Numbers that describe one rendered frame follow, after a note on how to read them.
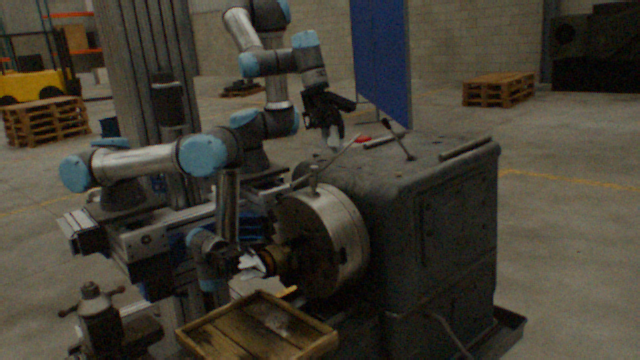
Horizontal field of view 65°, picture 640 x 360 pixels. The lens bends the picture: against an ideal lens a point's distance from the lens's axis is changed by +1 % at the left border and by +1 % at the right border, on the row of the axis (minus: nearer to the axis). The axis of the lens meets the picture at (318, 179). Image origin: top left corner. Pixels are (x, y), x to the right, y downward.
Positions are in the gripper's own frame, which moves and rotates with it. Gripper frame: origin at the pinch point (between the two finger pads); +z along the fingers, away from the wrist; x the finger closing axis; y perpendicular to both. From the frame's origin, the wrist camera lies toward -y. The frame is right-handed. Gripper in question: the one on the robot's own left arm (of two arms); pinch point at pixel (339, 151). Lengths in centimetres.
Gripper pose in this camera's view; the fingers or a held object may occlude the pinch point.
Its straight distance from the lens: 146.4
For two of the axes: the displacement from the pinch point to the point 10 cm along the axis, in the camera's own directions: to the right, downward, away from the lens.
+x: 6.1, -0.7, -7.9
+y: -7.5, 2.7, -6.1
